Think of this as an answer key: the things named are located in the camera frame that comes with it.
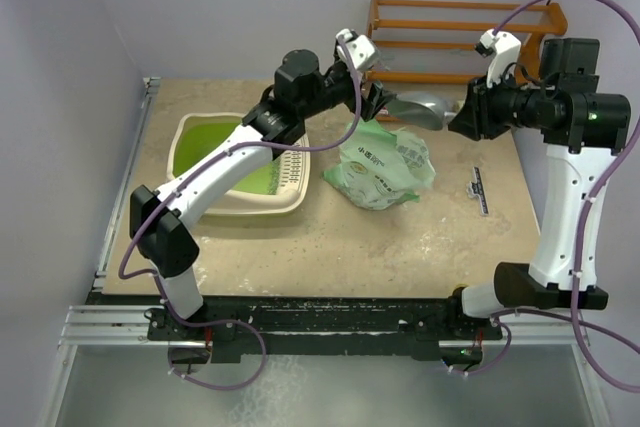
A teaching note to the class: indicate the beige green litter box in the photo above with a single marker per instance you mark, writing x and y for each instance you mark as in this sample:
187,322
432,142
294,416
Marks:
277,188

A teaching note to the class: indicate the silver metal scoop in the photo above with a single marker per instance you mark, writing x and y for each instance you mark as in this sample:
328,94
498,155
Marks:
423,109

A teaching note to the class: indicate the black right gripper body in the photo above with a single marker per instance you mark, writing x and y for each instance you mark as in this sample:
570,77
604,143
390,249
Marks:
496,106

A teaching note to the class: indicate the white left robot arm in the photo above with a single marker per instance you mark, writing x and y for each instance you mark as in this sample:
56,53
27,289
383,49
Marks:
161,219

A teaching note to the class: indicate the wooden shelf rack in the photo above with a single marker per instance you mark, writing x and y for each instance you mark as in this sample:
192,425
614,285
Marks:
430,42

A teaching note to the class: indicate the green cat litter bag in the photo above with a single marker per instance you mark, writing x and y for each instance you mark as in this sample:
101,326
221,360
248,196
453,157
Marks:
378,168

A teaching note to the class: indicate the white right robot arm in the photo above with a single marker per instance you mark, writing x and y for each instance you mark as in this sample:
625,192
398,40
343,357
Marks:
584,132

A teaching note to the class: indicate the black white bag sealing strip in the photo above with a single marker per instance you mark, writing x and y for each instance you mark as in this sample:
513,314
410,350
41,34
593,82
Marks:
476,190

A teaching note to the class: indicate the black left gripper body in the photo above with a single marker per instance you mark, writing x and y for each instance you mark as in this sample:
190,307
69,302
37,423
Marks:
366,102

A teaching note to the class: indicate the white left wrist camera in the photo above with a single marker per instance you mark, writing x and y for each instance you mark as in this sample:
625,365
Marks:
359,48

